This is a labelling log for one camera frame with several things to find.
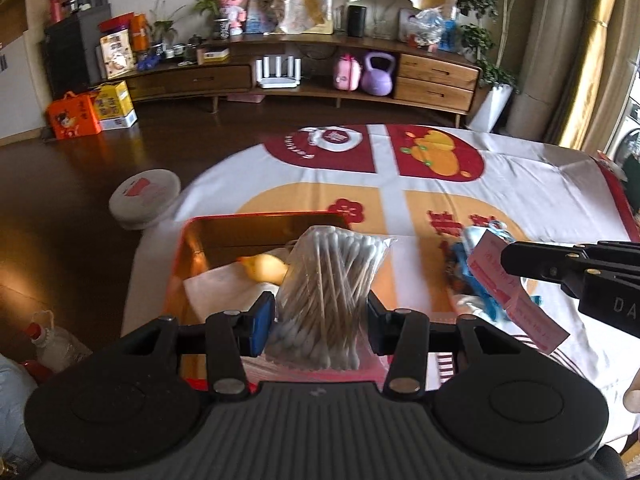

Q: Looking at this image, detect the white tissue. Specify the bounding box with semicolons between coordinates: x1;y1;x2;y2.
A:
182;260;283;312

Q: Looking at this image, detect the wooden TV cabinet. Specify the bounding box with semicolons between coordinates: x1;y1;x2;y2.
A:
122;35;483;128

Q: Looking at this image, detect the plastic bottle with red cap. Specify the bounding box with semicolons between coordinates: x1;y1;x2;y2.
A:
30;310;93;373

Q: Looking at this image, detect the pink plush doll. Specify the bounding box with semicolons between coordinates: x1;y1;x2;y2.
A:
212;0;248;36

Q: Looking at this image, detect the potted plant in patterned pot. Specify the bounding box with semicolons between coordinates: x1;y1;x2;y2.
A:
187;0;231;40

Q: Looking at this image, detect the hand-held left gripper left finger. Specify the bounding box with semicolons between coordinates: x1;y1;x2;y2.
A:
120;292;277;395

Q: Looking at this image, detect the clear plastic bag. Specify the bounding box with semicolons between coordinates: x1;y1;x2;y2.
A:
405;6;446;51

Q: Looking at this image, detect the purple kettlebell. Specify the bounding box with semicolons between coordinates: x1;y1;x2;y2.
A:
361;51;398;97

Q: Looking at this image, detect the pink toy case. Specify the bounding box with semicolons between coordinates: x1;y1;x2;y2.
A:
334;55;362;92

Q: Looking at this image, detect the pink paper packet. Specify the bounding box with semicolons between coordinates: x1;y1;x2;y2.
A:
466;232;572;357

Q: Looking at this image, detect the white planter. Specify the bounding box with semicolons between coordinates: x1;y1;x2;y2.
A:
467;84;515;135

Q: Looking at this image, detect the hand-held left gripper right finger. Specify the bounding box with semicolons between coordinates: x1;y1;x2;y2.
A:
366;292;536;395

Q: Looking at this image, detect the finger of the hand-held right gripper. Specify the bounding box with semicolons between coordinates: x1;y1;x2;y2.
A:
575;241;640;273
501;241;601;301

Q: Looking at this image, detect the white round stool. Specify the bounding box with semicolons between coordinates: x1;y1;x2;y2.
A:
109;169;182;231

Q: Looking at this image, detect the yellow carton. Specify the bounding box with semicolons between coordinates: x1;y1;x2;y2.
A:
90;80;138;130

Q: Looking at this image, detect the red tin box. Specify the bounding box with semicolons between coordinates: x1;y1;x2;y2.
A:
164;211;401;393

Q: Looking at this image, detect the blue packet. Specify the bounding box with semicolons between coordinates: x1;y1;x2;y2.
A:
440;17;461;53

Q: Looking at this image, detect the yellow white snack box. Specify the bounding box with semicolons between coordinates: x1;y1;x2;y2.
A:
99;30;137;80

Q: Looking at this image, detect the black speaker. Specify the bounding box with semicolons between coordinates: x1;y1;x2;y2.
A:
347;5;368;38

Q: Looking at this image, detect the white plastic bag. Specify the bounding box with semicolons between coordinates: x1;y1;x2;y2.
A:
0;352;43;466

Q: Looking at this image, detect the long dark wooden drawer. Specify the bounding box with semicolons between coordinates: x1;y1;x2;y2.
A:
127;65;252;98

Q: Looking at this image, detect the printed tablecloth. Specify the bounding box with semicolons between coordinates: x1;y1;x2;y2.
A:
122;124;640;456

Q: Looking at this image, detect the bag of cotton swabs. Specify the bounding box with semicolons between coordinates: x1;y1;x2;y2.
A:
262;225;398;371

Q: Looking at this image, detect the orange gift box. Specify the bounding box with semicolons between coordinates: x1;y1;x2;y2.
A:
46;91;102;141

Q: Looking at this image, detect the small wooden drawer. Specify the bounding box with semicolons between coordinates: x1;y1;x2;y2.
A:
398;54;476;87
393;79;473;111

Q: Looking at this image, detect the blue picture card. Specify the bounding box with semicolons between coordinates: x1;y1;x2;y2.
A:
245;0;278;35

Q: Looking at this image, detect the green indoor tree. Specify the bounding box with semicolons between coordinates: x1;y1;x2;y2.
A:
457;0;541;96

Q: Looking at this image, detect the yellow curtain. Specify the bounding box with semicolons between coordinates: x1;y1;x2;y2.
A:
555;0;626;151

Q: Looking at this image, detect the blue cartoon face mask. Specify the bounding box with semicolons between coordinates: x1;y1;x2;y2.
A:
445;220;546;323

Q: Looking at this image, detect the black cabinet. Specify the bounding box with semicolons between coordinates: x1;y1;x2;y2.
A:
42;4;113;98

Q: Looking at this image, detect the small leafy potted plant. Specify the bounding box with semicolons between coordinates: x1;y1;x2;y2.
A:
147;2;183;58

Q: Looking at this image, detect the white router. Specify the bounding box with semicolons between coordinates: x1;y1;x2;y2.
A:
255;55;304;90

